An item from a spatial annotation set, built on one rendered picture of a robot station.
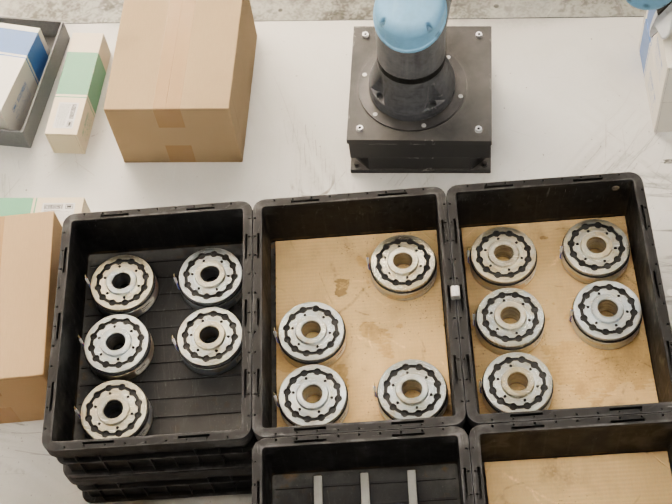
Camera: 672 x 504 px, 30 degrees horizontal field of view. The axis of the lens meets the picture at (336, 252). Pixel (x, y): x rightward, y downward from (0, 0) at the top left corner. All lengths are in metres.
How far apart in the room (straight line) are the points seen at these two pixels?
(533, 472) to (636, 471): 0.14
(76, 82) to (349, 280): 0.71
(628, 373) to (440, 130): 0.55
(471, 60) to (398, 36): 0.26
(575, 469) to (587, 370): 0.16
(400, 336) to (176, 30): 0.73
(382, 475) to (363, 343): 0.22
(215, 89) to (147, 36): 0.18
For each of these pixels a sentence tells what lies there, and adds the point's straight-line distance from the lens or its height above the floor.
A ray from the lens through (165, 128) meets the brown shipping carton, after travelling 2.23.
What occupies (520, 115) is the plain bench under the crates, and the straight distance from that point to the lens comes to 2.32.
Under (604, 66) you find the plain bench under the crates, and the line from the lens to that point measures 2.40.
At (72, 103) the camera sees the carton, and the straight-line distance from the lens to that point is 2.37.
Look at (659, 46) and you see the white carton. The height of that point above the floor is 0.85.
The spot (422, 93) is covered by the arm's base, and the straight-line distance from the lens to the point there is 2.14.
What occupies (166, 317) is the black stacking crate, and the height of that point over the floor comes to 0.83.
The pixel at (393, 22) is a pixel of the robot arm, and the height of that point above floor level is 1.02.
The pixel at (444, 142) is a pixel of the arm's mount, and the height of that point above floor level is 0.79.
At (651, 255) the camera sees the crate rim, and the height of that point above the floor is 0.93.
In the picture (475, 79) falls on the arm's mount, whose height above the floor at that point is 0.80.
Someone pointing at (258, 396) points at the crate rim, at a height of 0.92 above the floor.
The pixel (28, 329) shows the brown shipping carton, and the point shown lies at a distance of 2.01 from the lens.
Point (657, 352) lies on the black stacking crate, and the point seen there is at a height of 0.88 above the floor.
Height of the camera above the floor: 2.54
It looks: 58 degrees down
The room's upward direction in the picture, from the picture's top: 10 degrees counter-clockwise
